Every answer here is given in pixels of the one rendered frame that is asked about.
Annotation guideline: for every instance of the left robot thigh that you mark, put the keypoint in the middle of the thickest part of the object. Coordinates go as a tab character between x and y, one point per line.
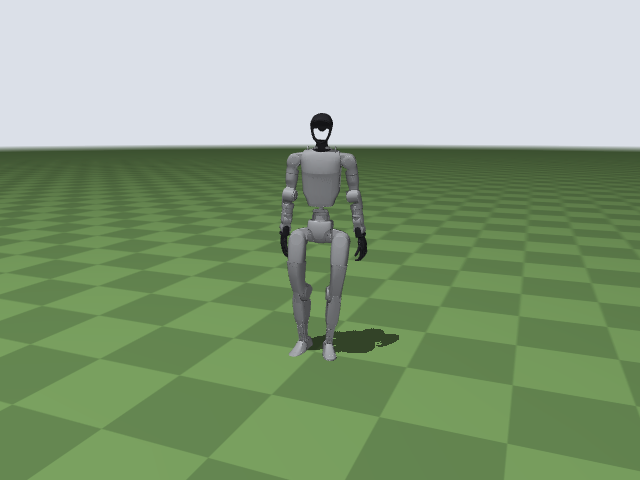
340	243

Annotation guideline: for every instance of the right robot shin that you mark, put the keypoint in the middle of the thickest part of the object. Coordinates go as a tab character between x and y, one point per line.
301	309

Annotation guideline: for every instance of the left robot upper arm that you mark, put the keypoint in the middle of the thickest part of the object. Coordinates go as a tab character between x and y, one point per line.
348	161

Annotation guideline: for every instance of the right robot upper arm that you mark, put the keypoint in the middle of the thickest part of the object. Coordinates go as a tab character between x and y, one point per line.
293	161

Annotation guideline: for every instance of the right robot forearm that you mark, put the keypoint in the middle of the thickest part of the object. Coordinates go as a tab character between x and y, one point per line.
287	213

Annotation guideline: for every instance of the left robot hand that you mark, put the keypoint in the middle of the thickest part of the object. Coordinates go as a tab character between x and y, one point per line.
362	244

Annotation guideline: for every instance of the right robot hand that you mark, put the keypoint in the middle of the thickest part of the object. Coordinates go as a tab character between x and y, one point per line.
283	239

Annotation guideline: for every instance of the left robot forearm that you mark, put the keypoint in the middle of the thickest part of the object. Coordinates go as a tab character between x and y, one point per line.
357	214

